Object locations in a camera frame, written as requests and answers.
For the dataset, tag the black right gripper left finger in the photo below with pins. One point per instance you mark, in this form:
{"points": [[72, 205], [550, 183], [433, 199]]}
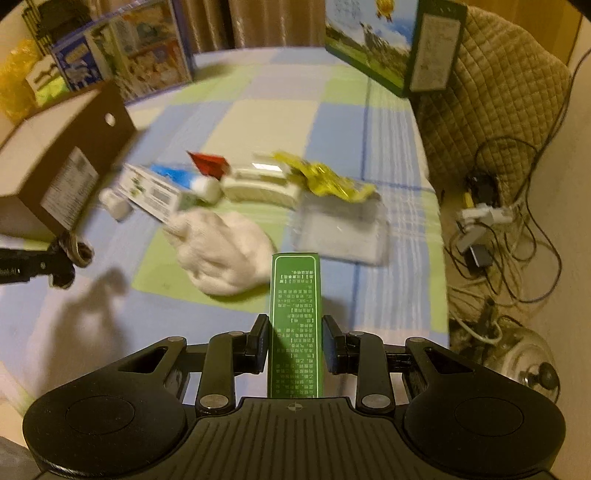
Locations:
{"points": [[226, 356]]}

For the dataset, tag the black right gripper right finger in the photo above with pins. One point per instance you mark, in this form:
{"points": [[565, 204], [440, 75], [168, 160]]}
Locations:
{"points": [[364, 356]]}

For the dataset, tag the dark brown hair scrunchie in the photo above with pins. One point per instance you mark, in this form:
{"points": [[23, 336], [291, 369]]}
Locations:
{"points": [[79, 252]]}

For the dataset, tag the green slim carton box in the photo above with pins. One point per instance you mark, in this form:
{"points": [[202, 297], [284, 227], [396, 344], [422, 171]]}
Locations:
{"points": [[295, 356]]}

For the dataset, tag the white cloth sock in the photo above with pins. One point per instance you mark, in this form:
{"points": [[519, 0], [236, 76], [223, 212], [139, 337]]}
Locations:
{"points": [[222, 254]]}

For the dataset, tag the brown white storage box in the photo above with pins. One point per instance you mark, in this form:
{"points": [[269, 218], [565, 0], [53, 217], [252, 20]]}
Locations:
{"points": [[55, 158]]}

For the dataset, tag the small white pill bottle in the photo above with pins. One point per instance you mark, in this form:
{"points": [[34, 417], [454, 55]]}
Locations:
{"points": [[115, 203]]}

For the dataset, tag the blue white cream tube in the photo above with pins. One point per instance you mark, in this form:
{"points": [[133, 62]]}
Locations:
{"points": [[207, 188]]}

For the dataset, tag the yellow snack packet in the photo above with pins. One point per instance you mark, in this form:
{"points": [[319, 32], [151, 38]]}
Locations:
{"points": [[322, 181]]}

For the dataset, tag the red small packet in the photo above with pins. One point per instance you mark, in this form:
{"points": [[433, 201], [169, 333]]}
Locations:
{"points": [[210, 165]]}

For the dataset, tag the clear plastic tray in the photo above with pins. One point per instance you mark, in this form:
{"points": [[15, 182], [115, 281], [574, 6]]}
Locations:
{"points": [[338, 230]]}

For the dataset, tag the glass pot lid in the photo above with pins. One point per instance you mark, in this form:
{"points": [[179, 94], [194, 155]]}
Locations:
{"points": [[525, 357]]}

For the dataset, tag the yellow plastic bag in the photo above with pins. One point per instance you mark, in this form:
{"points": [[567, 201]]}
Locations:
{"points": [[17, 97]]}

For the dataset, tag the white power strip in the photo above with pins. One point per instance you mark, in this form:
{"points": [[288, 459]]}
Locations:
{"points": [[486, 214]]}

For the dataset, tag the checkered bed sheet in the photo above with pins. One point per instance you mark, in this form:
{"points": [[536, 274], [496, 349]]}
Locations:
{"points": [[244, 102]]}

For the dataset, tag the blue milk carton box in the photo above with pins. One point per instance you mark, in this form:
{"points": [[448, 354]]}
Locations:
{"points": [[141, 47]]}

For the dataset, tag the quilted beige chair cushion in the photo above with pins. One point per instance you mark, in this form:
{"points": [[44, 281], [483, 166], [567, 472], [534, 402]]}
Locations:
{"points": [[503, 98]]}

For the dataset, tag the light blue milk gift box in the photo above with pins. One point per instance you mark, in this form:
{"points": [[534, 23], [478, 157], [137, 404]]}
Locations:
{"points": [[408, 46]]}

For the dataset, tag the brown curtain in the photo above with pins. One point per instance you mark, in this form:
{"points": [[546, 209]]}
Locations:
{"points": [[240, 24]]}

